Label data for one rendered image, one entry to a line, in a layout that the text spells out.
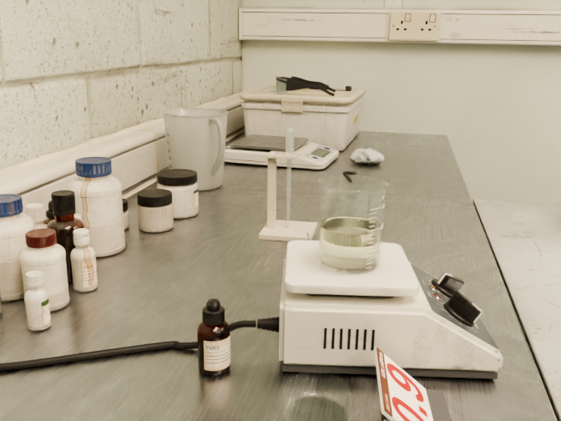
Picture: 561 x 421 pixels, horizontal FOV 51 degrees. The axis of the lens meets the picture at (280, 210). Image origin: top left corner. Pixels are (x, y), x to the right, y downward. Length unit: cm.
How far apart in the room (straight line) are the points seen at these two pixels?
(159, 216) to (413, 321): 50
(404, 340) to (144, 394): 23
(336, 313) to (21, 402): 27
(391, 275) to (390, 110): 145
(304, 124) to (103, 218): 87
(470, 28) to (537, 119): 35
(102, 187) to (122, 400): 36
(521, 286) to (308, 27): 131
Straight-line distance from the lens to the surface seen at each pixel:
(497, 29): 193
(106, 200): 83
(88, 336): 65
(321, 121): 159
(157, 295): 72
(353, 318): 53
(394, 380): 51
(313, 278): 54
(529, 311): 74
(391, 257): 60
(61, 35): 104
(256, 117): 163
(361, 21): 192
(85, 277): 74
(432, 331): 55
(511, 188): 205
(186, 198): 99
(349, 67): 198
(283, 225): 94
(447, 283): 62
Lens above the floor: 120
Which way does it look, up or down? 16 degrees down
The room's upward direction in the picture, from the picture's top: 1 degrees clockwise
